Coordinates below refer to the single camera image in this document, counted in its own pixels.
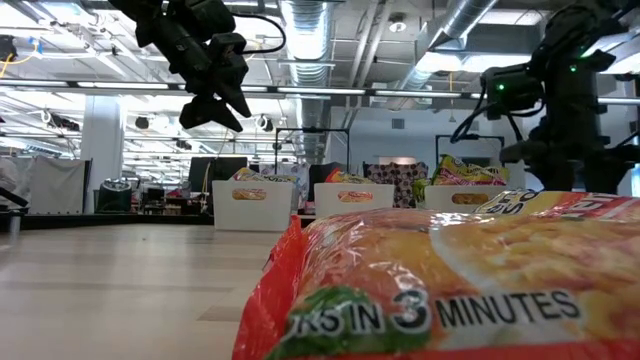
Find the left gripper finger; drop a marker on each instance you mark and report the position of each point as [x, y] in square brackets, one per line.
[210, 110]
[239, 97]

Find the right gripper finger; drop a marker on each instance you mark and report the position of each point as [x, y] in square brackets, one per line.
[605, 177]
[552, 177]

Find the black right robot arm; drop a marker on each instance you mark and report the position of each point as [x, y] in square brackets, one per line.
[570, 90]

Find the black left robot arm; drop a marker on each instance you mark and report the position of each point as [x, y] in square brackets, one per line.
[150, 20]

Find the black computer monitor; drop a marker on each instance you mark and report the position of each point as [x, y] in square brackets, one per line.
[225, 167]

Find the long ceiling light strip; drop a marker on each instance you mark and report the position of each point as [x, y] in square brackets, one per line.
[125, 85]

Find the cluttered dark workbench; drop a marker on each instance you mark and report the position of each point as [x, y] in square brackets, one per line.
[170, 202]

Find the white square pillar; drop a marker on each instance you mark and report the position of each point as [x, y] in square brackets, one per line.
[102, 145]

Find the white plastic bin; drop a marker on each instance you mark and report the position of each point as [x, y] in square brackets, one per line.
[440, 200]
[270, 212]
[325, 205]

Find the black round drum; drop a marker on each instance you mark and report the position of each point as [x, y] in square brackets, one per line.
[115, 197]

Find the polka dot fabric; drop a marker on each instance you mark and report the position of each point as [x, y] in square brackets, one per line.
[400, 180]

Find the white cloth partition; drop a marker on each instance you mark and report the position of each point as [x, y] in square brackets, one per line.
[55, 185]

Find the black rig frame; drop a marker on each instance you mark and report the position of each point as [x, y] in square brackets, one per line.
[312, 130]
[470, 136]

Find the silver spiral ventilation duct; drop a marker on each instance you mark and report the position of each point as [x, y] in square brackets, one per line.
[310, 30]
[465, 15]

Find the grey rectangular air duct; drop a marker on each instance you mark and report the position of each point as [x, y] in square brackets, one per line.
[475, 45]

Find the black aluminium table frame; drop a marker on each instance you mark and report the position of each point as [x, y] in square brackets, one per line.
[100, 220]

